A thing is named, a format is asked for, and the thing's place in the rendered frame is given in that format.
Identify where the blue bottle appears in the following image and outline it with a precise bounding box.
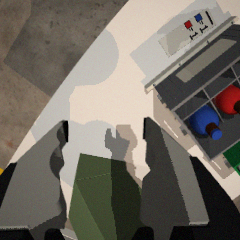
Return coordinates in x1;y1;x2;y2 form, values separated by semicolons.
186;104;222;140

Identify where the green divided crate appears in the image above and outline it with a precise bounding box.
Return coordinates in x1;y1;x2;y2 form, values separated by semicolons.
223;141;240;176

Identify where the white paper pick list strip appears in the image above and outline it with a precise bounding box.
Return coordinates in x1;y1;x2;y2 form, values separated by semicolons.
159;7;217;57

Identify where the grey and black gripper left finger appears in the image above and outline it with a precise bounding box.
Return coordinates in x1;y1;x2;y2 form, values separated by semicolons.
0;120;69;240

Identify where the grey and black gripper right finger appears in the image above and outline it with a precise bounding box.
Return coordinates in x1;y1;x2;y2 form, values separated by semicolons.
140;117;240;240

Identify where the red bottle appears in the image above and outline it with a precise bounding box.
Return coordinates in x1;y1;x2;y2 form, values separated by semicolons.
211;84;240;115

